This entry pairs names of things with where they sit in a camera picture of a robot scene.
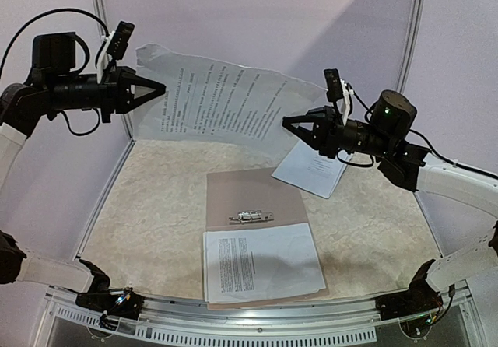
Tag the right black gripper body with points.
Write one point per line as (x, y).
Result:
(324, 130)

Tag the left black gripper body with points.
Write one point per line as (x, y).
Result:
(62, 96)

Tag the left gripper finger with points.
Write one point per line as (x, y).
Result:
(143, 83)
(142, 96)

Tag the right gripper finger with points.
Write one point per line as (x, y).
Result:
(310, 136)
(307, 120)

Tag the printed paper sheet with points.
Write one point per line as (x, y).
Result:
(260, 265)
(216, 101)

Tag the translucent brown folder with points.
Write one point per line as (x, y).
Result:
(231, 192)

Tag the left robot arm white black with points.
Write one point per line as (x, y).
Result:
(22, 107)

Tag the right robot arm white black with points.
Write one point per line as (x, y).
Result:
(407, 166)

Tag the metal folder clip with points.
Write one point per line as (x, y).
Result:
(251, 216)

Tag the stack of printed papers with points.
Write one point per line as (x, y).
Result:
(305, 169)

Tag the perforated metal strip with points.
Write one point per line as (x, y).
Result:
(73, 327)

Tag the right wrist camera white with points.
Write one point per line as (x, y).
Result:
(339, 94)

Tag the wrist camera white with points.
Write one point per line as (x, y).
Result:
(113, 48)
(339, 94)

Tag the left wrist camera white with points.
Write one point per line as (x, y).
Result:
(113, 48)

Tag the left aluminium frame post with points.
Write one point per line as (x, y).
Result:
(99, 9)

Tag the aluminium frame post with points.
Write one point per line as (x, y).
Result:
(411, 11)
(99, 9)

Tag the right aluminium frame post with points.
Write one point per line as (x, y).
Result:
(411, 11)

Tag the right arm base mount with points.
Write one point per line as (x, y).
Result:
(418, 298)

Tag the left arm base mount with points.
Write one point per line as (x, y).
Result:
(125, 303)

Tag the aluminium front rail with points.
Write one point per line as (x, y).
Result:
(342, 313)

